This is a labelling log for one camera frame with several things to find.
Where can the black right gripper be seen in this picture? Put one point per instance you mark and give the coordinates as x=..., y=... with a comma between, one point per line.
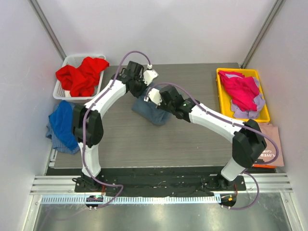
x=167, y=106

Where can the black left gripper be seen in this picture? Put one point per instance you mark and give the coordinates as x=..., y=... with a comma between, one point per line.
x=138, y=88

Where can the grey-blue t shirt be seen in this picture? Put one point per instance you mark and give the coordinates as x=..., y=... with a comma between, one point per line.
x=149, y=110

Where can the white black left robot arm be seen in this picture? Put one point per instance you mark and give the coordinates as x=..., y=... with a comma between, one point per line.
x=87, y=125

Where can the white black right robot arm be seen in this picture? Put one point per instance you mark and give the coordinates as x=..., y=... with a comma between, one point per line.
x=246, y=138

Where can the red t shirt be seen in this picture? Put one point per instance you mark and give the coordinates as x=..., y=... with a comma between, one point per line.
x=81, y=81

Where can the yellow plastic tray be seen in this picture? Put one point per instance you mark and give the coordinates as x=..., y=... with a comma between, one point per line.
x=225, y=98

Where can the white perforated plastic basket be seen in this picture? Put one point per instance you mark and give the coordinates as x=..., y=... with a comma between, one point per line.
x=75, y=60

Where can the magenta pink t shirt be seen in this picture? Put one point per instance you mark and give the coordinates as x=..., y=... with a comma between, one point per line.
x=242, y=90

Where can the lavender purple t shirt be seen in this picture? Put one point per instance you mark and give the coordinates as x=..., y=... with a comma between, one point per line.
x=259, y=101

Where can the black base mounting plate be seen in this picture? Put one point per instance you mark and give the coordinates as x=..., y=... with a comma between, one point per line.
x=159, y=182

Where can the blue patterned cloth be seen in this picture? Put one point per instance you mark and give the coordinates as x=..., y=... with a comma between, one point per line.
x=57, y=144

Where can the light pink folded t shirt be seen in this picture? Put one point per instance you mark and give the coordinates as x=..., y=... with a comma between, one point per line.
x=270, y=152

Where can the orange folded t shirt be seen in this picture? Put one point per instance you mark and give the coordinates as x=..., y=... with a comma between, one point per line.
x=263, y=166

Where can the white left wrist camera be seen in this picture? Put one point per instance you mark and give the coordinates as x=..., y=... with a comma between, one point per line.
x=149, y=75

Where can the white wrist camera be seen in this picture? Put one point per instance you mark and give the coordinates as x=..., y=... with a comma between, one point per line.
x=153, y=95
x=149, y=75

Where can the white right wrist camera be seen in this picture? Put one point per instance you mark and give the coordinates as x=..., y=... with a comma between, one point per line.
x=153, y=95

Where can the white slotted cable duct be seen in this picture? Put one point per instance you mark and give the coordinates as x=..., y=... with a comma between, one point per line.
x=96, y=200

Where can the left aluminium corner post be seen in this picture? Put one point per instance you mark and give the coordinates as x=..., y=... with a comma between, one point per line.
x=47, y=27

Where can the aluminium corner post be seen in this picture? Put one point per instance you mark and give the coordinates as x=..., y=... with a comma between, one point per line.
x=277, y=6
x=47, y=27

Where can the aluminium front frame rail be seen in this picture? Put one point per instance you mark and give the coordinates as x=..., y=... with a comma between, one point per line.
x=268, y=183

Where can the right aluminium corner post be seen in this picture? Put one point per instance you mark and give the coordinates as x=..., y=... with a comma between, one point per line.
x=277, y=6

